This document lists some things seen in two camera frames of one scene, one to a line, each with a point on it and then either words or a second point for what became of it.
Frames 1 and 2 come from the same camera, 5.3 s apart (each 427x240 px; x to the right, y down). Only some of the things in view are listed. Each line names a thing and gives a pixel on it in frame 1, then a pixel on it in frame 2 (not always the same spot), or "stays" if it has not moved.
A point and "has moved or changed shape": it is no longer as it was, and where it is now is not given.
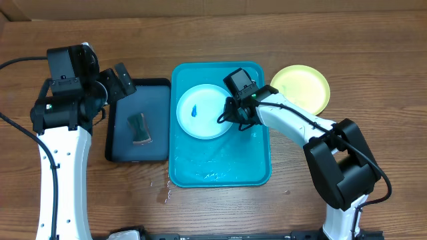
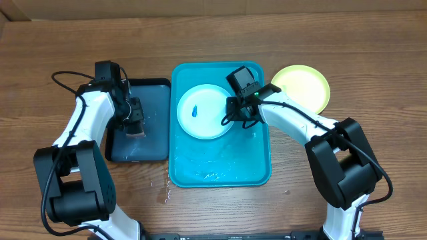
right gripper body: [231, 111] stays
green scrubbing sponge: [141, 133] has moved or changed shape
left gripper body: [115, 90] -> [132, 112]
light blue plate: [198, 109] stays
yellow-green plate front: [303, 85] stays
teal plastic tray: [233, 159] stays
